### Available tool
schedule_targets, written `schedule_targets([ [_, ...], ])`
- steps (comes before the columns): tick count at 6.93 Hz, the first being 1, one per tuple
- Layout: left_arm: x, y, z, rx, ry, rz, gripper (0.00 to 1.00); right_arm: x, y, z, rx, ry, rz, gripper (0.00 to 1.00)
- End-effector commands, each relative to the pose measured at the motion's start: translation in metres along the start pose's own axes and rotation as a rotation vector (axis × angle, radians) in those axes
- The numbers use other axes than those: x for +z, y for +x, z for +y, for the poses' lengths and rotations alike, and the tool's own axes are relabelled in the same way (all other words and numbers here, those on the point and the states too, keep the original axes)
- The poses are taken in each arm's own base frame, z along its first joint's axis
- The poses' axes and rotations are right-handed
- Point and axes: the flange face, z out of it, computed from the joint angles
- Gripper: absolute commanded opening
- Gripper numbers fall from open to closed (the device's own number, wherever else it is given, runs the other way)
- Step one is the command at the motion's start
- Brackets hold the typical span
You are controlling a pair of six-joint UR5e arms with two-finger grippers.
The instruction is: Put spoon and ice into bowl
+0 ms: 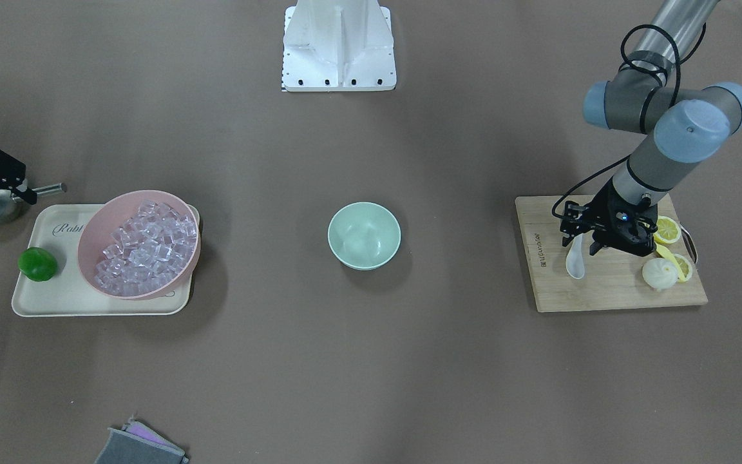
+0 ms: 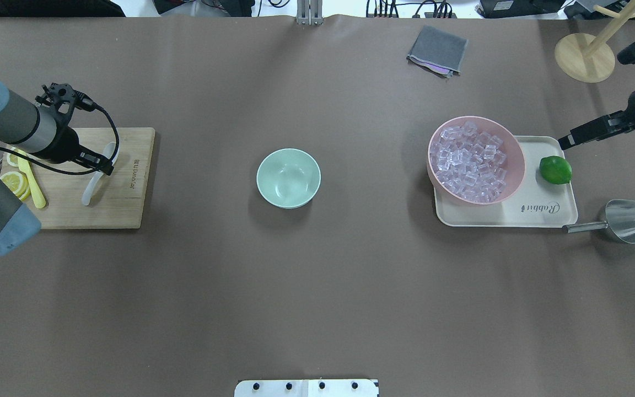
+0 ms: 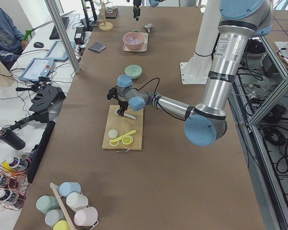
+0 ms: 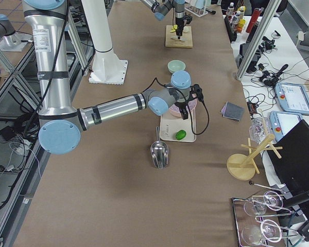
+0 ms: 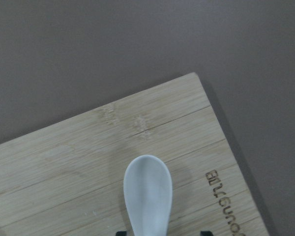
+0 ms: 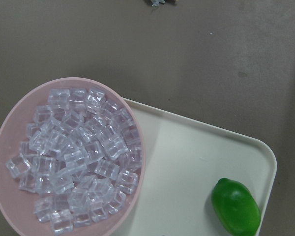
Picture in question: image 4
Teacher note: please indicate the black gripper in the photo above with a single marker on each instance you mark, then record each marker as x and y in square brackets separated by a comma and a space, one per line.
[179, 21]
[182, 102]

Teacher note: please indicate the white plastic spoon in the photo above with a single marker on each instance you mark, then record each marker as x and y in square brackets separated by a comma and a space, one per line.
[176, 38]

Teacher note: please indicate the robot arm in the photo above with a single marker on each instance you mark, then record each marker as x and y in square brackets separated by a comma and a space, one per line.
[60, 123]
[161, 10]

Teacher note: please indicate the pink bowl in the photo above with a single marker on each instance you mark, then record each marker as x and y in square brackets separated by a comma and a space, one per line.
[175, 111]

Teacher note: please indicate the pile of clear ice cubes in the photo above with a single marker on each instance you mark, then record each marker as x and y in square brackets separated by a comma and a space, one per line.
[192, 104]

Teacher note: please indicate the mint green bowl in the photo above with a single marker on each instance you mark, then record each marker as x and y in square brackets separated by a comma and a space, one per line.
[175, 65]

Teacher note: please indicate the metal ice scoop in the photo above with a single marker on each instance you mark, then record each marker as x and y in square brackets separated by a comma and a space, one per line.
[159, 151]

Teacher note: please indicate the wooden cutting board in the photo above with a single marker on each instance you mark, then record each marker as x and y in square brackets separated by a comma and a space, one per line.
[178, 44]

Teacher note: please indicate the green lime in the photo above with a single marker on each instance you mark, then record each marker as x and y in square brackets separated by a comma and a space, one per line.
[180, 135]

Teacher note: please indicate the pastel cup rack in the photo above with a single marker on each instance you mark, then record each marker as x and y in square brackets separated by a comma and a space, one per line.
[199, 7]

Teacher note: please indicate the grey folded cloth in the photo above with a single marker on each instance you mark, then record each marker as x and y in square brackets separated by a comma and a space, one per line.
[232, 111]

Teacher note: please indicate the wooden mug tree stand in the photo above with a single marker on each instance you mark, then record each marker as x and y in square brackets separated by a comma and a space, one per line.
[243, 167]

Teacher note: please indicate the white pillar stand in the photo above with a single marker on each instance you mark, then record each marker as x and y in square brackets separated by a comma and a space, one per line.
[107, 68]

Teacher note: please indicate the teach pendant tablet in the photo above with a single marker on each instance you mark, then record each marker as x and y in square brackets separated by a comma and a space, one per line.
[282, 122]
[292, 97]

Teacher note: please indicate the black monitor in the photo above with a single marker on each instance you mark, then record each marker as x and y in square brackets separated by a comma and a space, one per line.
[292, 168]

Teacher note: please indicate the wine glass rack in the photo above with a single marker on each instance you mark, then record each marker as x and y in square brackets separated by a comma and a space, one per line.
[256, 219]

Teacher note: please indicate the aluminium frame post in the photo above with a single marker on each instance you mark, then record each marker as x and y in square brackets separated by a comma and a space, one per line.
[263, 25]

